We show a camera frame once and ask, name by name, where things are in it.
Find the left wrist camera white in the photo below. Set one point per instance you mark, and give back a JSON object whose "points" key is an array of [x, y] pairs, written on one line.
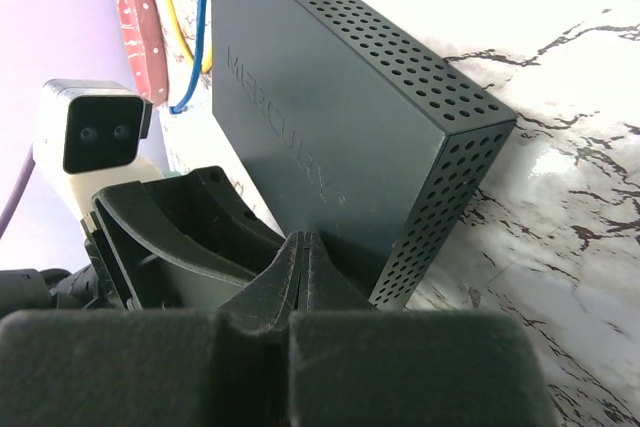
{"points": [[87, 135]]}

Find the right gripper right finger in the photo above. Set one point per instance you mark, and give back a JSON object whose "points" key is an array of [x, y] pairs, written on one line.
{"points": [[353, 365]]}

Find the black network switch box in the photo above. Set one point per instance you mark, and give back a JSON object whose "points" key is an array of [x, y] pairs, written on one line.
{"points": [[351, 128]]}

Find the pink dotted plate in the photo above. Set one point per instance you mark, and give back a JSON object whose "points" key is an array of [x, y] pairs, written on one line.
{"points": [[144, 44]]}

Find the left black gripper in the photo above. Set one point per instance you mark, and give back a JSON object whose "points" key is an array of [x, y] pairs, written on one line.
{"points": [[182, 242]]}

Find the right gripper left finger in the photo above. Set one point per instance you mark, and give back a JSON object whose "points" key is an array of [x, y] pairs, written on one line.
{"points": [[177, 367]]}

